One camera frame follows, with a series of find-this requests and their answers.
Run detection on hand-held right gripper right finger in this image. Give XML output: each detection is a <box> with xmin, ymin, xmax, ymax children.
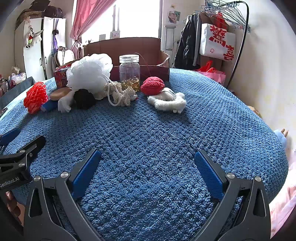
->
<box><xmin>192</xmin><ymin>149</ymin><xmax>271</xmax><ymax>241</ymax></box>

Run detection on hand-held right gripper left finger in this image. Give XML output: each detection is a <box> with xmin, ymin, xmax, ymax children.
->
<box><xmin>24</xmin><ymin>148</ymin><xmax>104</xmax><ymax>241</ymax></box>

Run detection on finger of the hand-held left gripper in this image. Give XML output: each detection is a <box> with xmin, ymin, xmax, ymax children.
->
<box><xmin>0</xmin><ymin>136</ymin><xmax>46</xmax><ymax>172</ymax></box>
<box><xmin>0</xmin><ymin>128</ymin><xmax>22</xmax><ymax>151</ymax></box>

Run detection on blue cloth roll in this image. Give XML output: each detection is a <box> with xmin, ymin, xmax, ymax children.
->
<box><xmin>41</xmin><ymin>100</ymin><xmax>59</xmax><ymax>112</ymax></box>

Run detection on red mesh scrubber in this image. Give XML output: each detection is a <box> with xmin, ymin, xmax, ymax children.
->
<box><xmin>23</xmin><ymin>82</ymin><xmax>49</xmax><ymax>114</ymax></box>

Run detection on round brown powder puff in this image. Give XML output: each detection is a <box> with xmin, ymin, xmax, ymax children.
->
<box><xmin>50</xmin><ymin>87</ymin><xmax>73</xmax><ymax>101</ymax></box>

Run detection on cream crochet pouch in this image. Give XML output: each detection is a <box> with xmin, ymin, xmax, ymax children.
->
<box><xmin>104</xmin><ymin>81</ymin><xmax>137</xmax><ymax>107</ymax></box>

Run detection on brown cardboard box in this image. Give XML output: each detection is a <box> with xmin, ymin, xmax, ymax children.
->
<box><xmin>83</xmin><ymin>37</ymin><xmax>171</xmax><ymax>82</ymax></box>

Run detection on person's left hand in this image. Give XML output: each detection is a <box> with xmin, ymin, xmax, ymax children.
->
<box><xmin>5</xmin><ymin>189</ymin><xmax>24</xmax><ymax>226</ymax></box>

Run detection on dark cluttered side table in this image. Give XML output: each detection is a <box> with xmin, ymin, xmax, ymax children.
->
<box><xmin>0</xmin><ymin>66</ymin><xmax>36</xmax><ymax>109</ymax></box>

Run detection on blue knitted blanket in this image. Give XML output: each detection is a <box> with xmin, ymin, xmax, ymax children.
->
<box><xmin>0</xmin><ymin>68</ymin><xmax>289</xmax><ymax>241</ymax></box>

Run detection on black pompom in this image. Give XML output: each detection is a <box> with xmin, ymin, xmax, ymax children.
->
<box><xmin>73</xmin><ymin>89</ymin><xmax>97</xmax><ymax>109</ymax></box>

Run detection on red patterned tin box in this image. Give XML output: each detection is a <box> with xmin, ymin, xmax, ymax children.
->
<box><xmin>53</xmin><ymin>65</ymin><xmax>73</xmax><ymax>89</ymax></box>

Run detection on white wardrobe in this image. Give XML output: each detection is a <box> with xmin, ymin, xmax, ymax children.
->
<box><xmin>14</xmin><ymin>17</ymin><xmax>67</xmax><ymax>82</ymax></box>

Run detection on white fluffy plush toy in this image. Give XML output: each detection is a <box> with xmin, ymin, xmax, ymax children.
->
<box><xmin>147</xmin><ymin>87</ymin><xmax>187</xmax><ymax>114</ymax></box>

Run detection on pink cloth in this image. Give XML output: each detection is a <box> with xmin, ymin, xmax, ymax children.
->
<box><xmin>269</xmin><ymin>148</ymin><xmax>296</xmax><ymax>235</ymax></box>

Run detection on pink shopping bag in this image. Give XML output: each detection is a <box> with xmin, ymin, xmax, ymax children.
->
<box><xmin>196</xmin><ymin>71</ymin><xmax>226</xmax><ymax>87</ymax></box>

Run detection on white mesh bath loofah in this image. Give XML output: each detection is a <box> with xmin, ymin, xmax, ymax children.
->
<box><xmin>66</xmin><ymin>53</ymin><xmax>113</xmax><ymax>93</ymax></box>

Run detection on hanging plush toy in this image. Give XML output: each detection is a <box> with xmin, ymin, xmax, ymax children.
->
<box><xmin>23</xmin><ymin>19</ymin><xmax>44</xmax><ymax>48</ymax></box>

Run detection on red crochet pouch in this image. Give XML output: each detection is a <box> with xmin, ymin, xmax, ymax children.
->
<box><xmin>140</xmin><ymin>76</ymin><xmax>165</xmax><ymax>95</ymax></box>

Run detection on clear glass jar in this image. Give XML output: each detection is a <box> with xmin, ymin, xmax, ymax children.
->
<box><xmin>119</xmin><ymin>55</ymin><xmax>141</xmax><ymax>93</ymax></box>

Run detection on red plastic bag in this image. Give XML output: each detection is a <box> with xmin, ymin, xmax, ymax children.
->
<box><xmin>198</xmin><ymin>61</ymin><xmax>226</xmax><ymax>75</ymax></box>

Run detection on black hanging jacket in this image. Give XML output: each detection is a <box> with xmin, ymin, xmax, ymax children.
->
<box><xmin>173</xmin><ymin>13</ymin><xmax>202</xmax><ymax>70</ymax></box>

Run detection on white bag with red print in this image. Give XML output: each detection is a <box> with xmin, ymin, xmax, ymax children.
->
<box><xmin>199</xmin><ymin>23</ymin><xmax>236</xmax><ymax>62</ymax></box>

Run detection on black clothes rack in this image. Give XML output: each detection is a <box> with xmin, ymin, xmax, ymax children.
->
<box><xmin>205</xmin><ymin>0</ymin><xmax>250</xmax><ymax>90</ymax></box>

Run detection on bags on wardrobe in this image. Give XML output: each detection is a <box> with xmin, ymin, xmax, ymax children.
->
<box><xmin>16</xmin><ymin>0</ymin><xmax>64</xmax><ymax>26</ymax></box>

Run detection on metal crutch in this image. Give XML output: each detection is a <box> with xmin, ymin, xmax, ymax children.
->
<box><xmin>163</xmin><ymin>24</ymin><xmax>177</xmax><ymax>63</ymax></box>

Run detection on pink curtain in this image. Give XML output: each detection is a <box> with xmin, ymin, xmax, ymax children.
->
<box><xmin>70</xmin><ymin>0</ymin><xmax>116</xmax><ymax>59</ymax></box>

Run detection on white rope-tied bundle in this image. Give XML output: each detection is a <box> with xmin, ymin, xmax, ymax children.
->
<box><xmin>54</xmin><ymin>46</ymin><xmax>75</xmax><ymax>67</ymax></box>

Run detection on wall photos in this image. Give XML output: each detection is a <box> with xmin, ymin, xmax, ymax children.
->
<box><xmin>167</xmin><ymin>10</ymin><xmax>181</xmax><ymax>25</ymax></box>

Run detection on bunch of wire hangers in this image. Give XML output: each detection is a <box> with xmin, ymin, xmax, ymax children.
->
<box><xmin>205</xmin><ymin>0</ymin><xmax>251</xmax><ymax>33</ymax></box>

